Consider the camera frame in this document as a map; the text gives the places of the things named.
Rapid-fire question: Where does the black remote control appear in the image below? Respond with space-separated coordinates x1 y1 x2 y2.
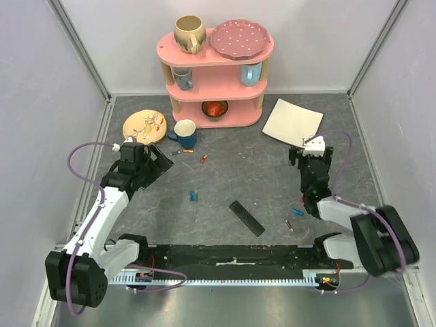
229 200 265 237

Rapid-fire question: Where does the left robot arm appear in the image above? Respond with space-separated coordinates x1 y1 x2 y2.
45 141 173 315

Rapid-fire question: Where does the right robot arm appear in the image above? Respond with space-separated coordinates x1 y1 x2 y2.
289 145 420 277

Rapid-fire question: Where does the white square plate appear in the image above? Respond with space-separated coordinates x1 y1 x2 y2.
262 99 324 147

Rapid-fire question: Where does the yellow bird-pattern plate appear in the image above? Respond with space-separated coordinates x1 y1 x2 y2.
123 109 168 145

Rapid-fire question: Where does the dark blue mug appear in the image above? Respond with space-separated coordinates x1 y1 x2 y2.
167 119 197 149

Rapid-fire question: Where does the red battery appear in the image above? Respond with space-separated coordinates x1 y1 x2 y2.
200 154 208 164

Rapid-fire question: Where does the light blue battery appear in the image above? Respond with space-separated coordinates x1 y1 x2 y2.
292 208 304 216

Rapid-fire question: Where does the grey pink-tip battery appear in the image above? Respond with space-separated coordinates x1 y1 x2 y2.
285 219 294 231

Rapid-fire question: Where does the red cup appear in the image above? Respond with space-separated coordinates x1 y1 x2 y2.
206 102 227 116

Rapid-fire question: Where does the dark patterned bowl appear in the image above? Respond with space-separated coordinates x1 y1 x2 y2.
202 100 229 121

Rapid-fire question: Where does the pink three-tier shelf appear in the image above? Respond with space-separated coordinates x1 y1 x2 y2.
157 33 275 128

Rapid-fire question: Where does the light blue mug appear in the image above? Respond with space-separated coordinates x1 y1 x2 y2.
240 62 262 87

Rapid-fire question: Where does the grey-blue mug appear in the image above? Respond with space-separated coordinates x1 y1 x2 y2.
172 67 193 91

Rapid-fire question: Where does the pink dotted plate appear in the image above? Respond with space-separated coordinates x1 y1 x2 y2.
210 19 270 61

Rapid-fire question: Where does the beige ceramic mug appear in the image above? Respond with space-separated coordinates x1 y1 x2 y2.
174 15 207 55

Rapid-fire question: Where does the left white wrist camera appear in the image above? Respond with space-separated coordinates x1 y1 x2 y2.
112 136 136 152

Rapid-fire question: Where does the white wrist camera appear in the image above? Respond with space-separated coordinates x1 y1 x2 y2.
302 136 326 156
112 136 136 152

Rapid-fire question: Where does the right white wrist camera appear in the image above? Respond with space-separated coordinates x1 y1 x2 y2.
302 136 326 156

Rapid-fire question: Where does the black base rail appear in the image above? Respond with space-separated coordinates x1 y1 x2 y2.
135 245 354 281

